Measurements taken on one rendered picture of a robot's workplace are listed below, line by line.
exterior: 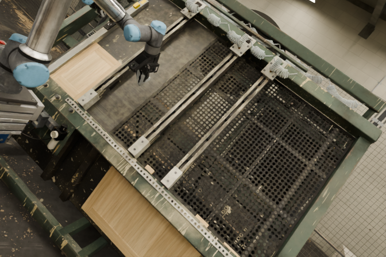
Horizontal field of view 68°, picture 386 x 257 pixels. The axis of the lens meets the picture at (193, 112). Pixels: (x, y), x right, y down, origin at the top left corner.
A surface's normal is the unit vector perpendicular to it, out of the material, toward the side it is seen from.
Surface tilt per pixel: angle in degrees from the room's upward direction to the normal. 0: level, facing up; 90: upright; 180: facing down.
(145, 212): 90
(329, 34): 90
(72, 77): 58
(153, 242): 90
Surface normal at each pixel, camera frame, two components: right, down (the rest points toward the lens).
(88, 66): 0.05, -0.41
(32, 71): 0.50, 0.69
